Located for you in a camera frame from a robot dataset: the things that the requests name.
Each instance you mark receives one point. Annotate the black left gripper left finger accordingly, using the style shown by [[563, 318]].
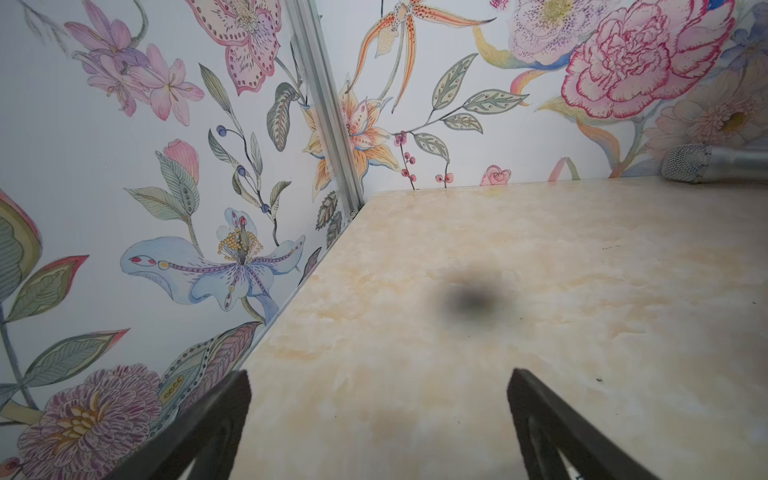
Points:
[[202, 443]]

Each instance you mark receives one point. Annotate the aluminium corner post left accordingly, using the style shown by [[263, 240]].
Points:
[[330, 126]]

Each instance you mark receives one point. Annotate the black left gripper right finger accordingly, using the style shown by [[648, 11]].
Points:
[[550, 433]]

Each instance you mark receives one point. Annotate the silver microphone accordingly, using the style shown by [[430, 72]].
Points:
[[702, 163]]

